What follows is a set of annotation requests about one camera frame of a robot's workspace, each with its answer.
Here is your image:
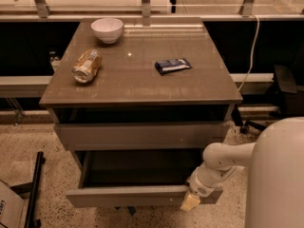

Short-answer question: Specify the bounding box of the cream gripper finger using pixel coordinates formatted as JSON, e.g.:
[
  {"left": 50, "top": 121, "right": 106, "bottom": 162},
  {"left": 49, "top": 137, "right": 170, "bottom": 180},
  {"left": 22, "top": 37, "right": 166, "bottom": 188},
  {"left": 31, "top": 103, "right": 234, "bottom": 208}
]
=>
[{"left": 180, "top": 191, "right": 200, "bottom": 212}]

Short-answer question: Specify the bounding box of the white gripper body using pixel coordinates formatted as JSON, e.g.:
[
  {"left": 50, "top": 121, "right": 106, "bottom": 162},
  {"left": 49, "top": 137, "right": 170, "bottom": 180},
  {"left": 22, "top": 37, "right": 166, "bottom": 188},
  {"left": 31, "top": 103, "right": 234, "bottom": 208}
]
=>
[{"left": 188, "top": 169, "right": 219, "bottom": 198}]

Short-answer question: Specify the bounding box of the grey drawer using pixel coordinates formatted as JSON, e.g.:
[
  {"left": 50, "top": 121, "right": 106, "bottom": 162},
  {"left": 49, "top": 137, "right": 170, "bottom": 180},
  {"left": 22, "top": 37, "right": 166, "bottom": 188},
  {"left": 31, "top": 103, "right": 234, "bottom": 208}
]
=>
[
  {"left": 54, "top": 122, "right": 229, "bottom": 151},
  {"left": 65, "top": 148, "right": 224, "bottom": 209}
]

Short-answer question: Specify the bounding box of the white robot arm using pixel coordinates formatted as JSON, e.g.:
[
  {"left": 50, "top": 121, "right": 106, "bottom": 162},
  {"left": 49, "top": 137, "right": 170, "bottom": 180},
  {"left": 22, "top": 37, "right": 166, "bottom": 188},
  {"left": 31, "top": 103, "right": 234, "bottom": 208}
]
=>
[{"left": 180, "top": 117, "right": 304, "bottom": 228}]

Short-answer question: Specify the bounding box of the grey top drawer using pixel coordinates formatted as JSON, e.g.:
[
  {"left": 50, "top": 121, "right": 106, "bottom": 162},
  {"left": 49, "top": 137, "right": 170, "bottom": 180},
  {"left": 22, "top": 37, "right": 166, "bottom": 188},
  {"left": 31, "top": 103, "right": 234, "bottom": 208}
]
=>
[{"left": 54, "top": 122, "right": 229, "bottom": 151}]

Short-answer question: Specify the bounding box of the grey drawer cabinet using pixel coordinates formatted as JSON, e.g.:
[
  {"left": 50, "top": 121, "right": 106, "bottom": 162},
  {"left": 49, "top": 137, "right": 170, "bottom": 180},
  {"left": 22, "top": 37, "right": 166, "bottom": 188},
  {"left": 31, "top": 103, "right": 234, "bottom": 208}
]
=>
[{"left": 39, "top": 16, "right": 243, "bottom": 207}]

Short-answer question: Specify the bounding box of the dark blue snack packet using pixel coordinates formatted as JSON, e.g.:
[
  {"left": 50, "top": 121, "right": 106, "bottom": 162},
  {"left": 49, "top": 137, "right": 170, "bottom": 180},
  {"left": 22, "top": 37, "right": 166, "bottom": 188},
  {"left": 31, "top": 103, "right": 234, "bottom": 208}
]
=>
[{"left": 154, "top": 58, "right": 192, "bottom": 75}]

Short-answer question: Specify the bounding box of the black office chair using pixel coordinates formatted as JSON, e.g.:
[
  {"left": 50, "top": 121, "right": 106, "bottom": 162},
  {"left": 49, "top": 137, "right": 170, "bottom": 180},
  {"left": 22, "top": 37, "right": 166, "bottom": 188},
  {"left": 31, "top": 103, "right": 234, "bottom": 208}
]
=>
[{"left": 239, "top": 45, "right": 304, "bottom": 135}]

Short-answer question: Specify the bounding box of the black metal stand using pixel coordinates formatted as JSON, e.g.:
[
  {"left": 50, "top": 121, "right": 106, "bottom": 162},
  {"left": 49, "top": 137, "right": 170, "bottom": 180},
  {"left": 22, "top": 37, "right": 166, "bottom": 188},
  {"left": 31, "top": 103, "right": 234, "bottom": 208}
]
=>
[{"left": 10, "top": 151, "right": 46, "bottom": 228}]

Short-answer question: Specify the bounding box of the white ceramic bowl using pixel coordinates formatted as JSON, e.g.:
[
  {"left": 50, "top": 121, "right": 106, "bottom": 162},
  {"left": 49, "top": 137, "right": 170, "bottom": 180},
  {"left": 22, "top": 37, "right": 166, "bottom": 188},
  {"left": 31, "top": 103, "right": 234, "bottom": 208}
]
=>
[{"left": 91, "top": 18, "right": 124, "bottom": 44}]

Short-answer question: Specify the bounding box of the white cardboard box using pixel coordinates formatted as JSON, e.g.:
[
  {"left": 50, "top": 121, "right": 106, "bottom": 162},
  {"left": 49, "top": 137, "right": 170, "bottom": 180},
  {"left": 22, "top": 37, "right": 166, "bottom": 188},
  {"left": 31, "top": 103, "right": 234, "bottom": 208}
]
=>
[{"left": 0, "top": 180, "right": 24, "bottom": 228}]

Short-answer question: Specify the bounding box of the clear bottle behind cabinet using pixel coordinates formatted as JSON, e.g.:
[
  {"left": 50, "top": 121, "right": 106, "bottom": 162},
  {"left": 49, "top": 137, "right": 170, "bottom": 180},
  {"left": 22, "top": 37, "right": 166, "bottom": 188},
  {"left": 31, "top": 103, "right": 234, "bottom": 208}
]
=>
[{"left": 49, "top": 51, "right": 61, "bottom": 70}]

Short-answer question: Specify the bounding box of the white cable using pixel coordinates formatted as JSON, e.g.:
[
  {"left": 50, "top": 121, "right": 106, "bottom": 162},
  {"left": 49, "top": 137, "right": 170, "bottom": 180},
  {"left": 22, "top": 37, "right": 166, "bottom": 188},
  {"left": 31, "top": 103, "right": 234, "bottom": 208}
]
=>
[{"left": 237, "top": 13, "right": 260, "bottom": 92}]

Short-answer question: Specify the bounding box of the metal railing post right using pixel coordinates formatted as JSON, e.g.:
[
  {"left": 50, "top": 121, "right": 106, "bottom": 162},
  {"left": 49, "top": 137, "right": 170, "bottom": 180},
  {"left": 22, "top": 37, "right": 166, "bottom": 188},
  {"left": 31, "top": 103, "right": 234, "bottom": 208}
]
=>
[{"left": 239, "top": 0, "right": 255, "bottom": 16}]

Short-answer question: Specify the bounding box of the metal railing post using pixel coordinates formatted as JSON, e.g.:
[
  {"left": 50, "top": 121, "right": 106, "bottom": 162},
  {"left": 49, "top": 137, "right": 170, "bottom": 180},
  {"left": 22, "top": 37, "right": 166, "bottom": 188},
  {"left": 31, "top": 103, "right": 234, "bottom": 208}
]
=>
[
  {"left": 34, "top": 0, "right": 50, "bottom": 18},
  {"left": 142, "top": 0, "right": 150, "bottom": 17},
  {"left": 239, "top": 0, "right": 255, "bottom": 16}
]

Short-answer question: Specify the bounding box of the metal railing post middle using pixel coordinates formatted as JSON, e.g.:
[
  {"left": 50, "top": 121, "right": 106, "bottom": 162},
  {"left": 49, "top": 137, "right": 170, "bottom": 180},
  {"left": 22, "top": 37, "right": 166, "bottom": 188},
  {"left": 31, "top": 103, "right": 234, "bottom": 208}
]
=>
[{"left": 142, "top": 0, "right": 150, "bottom": 17}]

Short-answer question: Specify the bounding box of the metal railing post left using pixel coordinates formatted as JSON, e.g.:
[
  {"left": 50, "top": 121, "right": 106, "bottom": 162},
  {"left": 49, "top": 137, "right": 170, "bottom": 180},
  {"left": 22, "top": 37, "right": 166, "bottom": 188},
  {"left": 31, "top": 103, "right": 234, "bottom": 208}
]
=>
[{"left": 34, "top": 0, "right": 50, "bottom": 18}]

